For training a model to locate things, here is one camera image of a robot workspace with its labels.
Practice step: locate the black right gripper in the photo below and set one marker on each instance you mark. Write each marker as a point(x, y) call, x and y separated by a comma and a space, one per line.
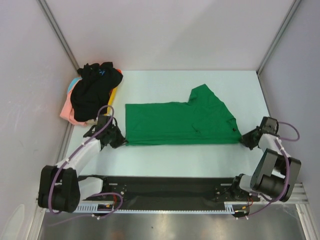
point(250, 139)

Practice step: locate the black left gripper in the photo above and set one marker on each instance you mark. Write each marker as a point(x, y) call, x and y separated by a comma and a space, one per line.
point(120, 140)

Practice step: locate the green t-shirt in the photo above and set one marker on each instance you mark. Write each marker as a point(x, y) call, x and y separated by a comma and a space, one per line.
point(203, 119)

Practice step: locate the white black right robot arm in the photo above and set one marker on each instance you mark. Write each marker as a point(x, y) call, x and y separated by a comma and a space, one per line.
point(276, 173)

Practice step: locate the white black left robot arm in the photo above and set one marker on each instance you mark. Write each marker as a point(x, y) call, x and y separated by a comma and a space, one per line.
point(60, 189)

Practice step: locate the yellow t-shirt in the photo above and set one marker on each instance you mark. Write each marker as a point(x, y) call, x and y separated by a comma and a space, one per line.
point(112, 96)

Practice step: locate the beige t-shirt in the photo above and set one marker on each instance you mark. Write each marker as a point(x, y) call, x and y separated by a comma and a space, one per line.
point(92, 121)

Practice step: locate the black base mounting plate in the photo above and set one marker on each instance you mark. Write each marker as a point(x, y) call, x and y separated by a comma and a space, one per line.
point(165, 191)

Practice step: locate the black t-shirt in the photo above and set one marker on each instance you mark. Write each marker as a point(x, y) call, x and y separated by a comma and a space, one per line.
point(94, 89)

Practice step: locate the pink t-shirt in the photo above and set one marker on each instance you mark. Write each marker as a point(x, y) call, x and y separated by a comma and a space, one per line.
point(67, 113)

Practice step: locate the light blue t-shirt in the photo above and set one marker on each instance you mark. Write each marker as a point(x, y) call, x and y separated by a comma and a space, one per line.
point(72, 83)

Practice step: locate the white slotted cable duct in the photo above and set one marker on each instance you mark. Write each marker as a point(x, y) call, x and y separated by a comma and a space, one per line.
point(103, 208)

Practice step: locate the aluminium front rail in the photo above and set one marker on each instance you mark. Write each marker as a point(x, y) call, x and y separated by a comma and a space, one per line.
point(298, 195)

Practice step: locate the aluminium corner frame post right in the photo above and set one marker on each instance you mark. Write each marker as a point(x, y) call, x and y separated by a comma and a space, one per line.
point(279, 34)

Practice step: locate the aluminium corner frame post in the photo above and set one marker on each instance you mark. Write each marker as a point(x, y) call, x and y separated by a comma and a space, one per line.
point(279, 34)
point(49, 15)

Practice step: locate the aluminium corner frame post left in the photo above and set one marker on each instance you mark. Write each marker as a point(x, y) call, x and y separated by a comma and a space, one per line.
point(49, 15)

